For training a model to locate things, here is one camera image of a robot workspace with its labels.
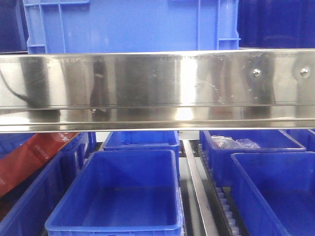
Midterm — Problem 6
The blue rear centre bin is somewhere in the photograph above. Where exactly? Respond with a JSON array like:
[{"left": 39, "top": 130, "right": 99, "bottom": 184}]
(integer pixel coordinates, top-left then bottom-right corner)
[{"left": 101, "top": 131, "right": 180, "bottom": 177}]

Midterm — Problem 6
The blue bin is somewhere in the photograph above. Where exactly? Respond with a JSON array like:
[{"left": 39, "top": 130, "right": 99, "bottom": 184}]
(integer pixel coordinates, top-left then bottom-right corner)
[
  {"left": 101, "top": 131, "right": 180, "bottom": 177},
  {"left": 45, "top": 150, "right": 184, "bottom": 236},
  {"left": 0, "top": 132, "right": 96, "bottom": 236},
  {"left": 286, "top": 129, "right": 315, "bottom": 152},
  {"left": 199, "top": 129, "right": 306, "bottom": 187},
  {"left": 231, "top": 152, "right": 315, "bottom": 236}
]

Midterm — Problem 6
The clear plastic bag in bin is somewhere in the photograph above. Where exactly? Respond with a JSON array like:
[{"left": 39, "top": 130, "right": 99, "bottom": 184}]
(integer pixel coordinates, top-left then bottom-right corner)
[{"left": 211, "top": 135, "right": 260, "bottom": 149}]

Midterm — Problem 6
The blue rear right bin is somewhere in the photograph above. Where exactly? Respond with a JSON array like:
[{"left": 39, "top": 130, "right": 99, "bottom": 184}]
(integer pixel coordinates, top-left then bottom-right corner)
[{"left": 199, "top": 129, "right": 306, "bottom": 187}]

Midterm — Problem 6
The stainless steel shelf beam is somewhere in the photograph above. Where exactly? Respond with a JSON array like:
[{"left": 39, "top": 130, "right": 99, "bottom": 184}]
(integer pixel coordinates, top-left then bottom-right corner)
[{"left": 0, "top": 49, "right": 315, "bottom": 133}]

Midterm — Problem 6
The blue front centre bin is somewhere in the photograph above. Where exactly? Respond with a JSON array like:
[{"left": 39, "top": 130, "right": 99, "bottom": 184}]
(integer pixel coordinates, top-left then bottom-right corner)
[{"left": 45, "top": 150, "right": 184, "bottom": 236}]

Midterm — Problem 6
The blue front right bin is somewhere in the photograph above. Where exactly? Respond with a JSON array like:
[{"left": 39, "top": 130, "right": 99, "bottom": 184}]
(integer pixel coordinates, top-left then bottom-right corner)
[{"left": 231, "top": 152, "right": 315, "bottom": 236}]

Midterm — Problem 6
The blue far right bin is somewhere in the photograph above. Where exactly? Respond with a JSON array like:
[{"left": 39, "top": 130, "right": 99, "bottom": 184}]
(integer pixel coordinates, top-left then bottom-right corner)
[{"left": 286, "top": 129, "right": 315, "bottom": 152}]

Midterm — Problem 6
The blue left bin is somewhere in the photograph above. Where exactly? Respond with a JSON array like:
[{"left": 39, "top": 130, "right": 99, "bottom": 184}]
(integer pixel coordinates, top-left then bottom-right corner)
[{"left": 0, "top": 132, "right": 96, "bottom": 236}]

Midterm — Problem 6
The black roller track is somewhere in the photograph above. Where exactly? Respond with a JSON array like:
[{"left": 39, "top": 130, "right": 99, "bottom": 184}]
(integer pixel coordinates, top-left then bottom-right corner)
[{"left": 197, "top": 144, "right": 249, "bottom": 236}]

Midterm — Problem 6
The light blue upper crate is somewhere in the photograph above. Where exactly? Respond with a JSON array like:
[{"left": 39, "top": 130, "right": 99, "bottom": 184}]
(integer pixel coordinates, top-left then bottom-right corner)
[{"left": 23, "top": 0, "right": 240, "bottom": 54}]

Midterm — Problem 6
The dark blue upper right crate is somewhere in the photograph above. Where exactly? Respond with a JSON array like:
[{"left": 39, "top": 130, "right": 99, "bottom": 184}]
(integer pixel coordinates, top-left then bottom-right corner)
[{"left": 238, "top": 0, "right": 315, "bottom": 48}]

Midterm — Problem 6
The dark blue crate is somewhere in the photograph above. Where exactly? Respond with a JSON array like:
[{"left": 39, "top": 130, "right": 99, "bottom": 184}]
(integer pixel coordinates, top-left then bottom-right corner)
[
  {"left": 238, "top": 0, "right": 315, "bottom": 48},
  {"left": 0, "top": 0, "right": 28, "bottom": 53}
]

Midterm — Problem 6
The red foil package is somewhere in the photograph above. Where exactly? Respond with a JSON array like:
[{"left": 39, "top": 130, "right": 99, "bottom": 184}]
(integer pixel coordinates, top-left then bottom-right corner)
[{"left": 0, "top": 132, "right": 79, "bottom": 196}]

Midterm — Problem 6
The dark blue upper left crate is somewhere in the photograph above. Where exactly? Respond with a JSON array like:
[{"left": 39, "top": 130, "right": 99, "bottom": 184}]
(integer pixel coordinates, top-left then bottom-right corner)
[{"left": 0, "top": 0, "right": 28, "bottom": 53}]

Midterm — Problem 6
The steel divider rail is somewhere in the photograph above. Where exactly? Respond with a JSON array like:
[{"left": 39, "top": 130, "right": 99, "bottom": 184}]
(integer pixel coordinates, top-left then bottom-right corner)
[{"left": 183, "top": 140, "right": 219, "bottom": 236}]

